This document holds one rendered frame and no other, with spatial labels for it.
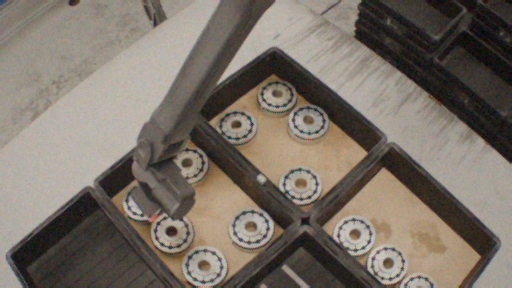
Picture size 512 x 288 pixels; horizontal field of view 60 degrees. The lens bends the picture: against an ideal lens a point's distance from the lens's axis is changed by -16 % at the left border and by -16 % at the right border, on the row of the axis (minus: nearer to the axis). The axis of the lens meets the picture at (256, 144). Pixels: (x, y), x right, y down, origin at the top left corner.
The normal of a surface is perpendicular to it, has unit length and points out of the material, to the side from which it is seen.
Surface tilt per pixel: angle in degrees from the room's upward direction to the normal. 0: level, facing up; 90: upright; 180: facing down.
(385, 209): 0
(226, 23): 60
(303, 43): 0
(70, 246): 0
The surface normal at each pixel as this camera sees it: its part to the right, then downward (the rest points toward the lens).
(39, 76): 0.00, -0.51
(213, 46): -0.58, 0.29
